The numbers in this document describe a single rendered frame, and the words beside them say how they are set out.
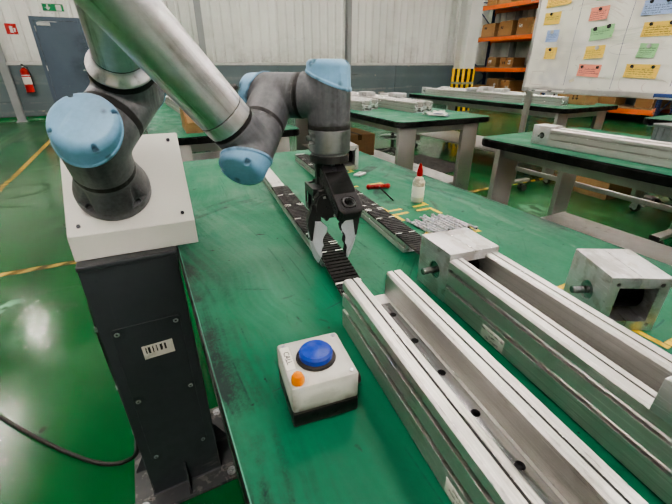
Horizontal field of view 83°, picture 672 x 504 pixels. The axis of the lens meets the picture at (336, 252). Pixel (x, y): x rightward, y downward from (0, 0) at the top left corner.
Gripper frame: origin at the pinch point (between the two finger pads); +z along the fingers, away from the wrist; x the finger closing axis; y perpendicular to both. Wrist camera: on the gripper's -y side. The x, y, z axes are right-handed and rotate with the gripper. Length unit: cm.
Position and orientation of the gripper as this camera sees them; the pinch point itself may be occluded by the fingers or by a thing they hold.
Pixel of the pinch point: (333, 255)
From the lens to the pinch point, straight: 75.9
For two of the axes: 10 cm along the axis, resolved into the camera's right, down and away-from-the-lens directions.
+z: 0.0, 9.0, 4.4
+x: -9.4, 1.5, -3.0
